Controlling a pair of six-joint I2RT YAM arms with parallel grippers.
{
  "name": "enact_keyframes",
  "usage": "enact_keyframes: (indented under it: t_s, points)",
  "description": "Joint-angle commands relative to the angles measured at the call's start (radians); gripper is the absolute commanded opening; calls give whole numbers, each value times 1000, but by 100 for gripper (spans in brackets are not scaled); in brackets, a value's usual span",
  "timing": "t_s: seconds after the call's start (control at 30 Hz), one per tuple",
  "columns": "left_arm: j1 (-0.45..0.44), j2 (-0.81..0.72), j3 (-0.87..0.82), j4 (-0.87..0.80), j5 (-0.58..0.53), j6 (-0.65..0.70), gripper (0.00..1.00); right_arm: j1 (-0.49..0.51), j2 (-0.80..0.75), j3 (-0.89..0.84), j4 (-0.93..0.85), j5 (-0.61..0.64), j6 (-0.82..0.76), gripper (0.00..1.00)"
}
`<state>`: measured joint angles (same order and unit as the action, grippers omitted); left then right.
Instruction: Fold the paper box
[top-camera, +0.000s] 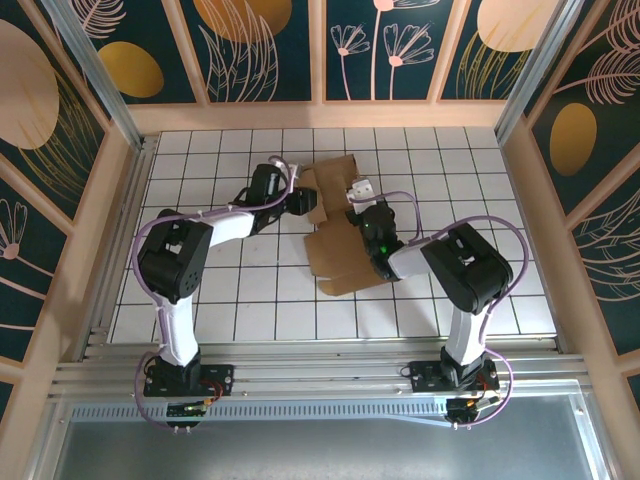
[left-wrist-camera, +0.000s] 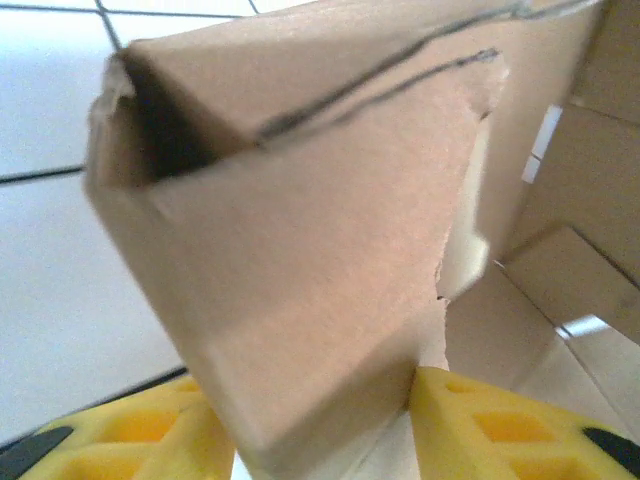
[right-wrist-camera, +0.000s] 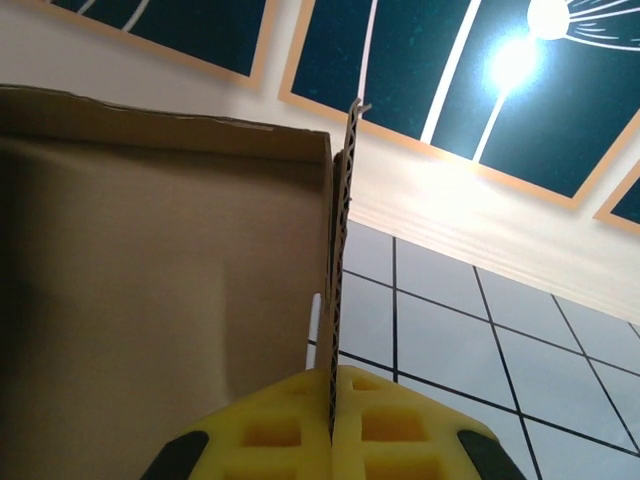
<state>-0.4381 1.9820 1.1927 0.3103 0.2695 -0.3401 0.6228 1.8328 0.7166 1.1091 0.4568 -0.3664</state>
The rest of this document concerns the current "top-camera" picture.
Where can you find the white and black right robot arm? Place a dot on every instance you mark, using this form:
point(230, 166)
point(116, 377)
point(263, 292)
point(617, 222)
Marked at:
point(465, 270)

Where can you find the aluminium corner post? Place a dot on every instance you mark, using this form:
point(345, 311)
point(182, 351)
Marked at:
point(539, 65)
point(96, 75)

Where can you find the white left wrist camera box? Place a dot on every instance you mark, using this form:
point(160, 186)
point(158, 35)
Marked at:
point(298, 170)

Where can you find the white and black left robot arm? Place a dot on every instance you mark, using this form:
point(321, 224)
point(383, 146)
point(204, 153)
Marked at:
point(180, 325)

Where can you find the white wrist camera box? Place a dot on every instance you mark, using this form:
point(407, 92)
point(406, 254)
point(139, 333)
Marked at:
point(361, 192)
point(298, 170)

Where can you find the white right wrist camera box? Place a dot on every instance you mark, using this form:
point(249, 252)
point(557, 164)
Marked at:
point(361, 192)

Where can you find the brown cardboard paper box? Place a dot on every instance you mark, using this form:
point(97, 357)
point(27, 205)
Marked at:
point(335, 250)

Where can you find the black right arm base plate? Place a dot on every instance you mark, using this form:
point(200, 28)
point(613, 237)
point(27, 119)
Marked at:
point(422, 377)

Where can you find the aluminium side rail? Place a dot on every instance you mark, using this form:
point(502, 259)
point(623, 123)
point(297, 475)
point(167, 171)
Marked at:
point(131, 210)

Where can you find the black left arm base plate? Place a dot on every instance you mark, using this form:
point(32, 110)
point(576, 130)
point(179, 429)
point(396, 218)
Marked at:
point(222, 375)

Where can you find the grey metal sheet tray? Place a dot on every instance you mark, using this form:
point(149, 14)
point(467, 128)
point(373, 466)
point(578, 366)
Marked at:
point(325, 450)

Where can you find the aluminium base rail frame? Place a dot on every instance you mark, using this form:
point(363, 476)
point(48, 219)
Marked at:
point(325, 372)

